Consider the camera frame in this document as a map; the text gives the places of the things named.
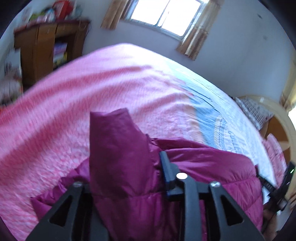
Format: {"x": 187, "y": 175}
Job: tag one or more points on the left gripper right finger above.
{"x": 225, "y": 220}

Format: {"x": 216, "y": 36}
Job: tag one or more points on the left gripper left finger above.
{"x": 73, "y": 217}

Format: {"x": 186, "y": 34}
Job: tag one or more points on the magenta puffer jacket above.
{"x": 125, "y": 177}

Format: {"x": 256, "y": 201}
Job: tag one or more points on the person's right hand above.
{"x": 270, "y": 231}

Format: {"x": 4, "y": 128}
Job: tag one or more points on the wooden headboard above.
{"x": 280, "y": 126}

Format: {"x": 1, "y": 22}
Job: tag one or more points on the patterned pillow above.
{"x": 256, "y": 113}

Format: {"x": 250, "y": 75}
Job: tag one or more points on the side window beige curtain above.
{"x": 287, "y": 99}

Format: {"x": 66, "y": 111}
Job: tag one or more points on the pink and blue bedsheet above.
{"x": 45, "y": 133}

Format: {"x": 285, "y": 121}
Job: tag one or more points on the pink quilted bundle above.
{"x": 11, "y": 89}

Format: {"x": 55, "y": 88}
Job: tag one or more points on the stacked boxes under desk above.
{"x": 60, "y": 54}

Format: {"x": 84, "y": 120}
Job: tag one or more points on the right beige curtain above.
{"x": 193, "y": 40}

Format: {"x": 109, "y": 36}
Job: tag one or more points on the wooden desk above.
{"x": 36, "y": 44}

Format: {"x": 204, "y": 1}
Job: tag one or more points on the green bag on desk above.
{"x": 38, "y": 17}

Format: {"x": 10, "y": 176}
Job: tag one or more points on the red gift bag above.
{"x": 62, "y": 9}

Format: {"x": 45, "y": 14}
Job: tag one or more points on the left beige curtain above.
{"x": 114, "y": 13}

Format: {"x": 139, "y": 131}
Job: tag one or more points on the window with metal frame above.
{"x": 173, "y": 18}

